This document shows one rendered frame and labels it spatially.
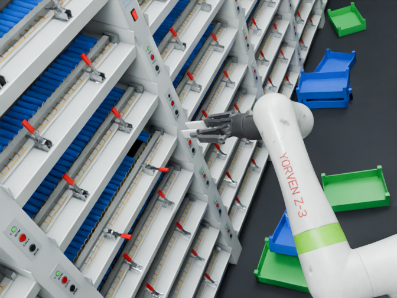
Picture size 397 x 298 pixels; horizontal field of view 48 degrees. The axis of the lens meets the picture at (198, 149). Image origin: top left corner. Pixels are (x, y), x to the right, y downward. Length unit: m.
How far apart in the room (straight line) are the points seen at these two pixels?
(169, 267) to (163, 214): 0.22
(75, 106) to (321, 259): 0.73
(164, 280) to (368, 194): 1.19
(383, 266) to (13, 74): 0.92
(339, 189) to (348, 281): 1.45
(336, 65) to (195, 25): 1.65
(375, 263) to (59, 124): 0.83
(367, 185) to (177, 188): 1.14
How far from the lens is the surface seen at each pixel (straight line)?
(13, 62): 1.13
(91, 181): 1.31
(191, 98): 1.76
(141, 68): 1.47
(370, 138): 2.72
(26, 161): 1.16
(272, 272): 2.24
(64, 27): 1.20
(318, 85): 2.99
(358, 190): 2.46
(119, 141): 1.39
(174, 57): 1.66
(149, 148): 1.57
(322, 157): 2.64
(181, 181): 1.73
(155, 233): 1.62
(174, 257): 1.78
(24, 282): 1.21
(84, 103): 1.25
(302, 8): 3.34
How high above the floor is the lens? 1.92
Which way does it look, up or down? 41 degrees down
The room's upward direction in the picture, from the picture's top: 23 degrees counter-clockwise
